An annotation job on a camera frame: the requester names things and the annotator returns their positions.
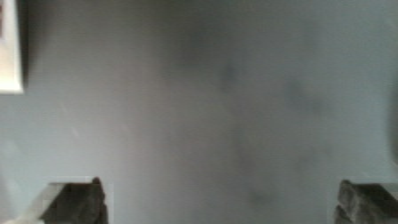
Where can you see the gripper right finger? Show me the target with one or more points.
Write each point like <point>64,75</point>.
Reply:
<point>366,203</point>

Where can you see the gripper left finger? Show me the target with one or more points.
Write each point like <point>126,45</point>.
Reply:
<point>68,204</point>

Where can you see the white U-shaped fence wall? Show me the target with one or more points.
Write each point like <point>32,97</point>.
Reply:
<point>11,60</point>

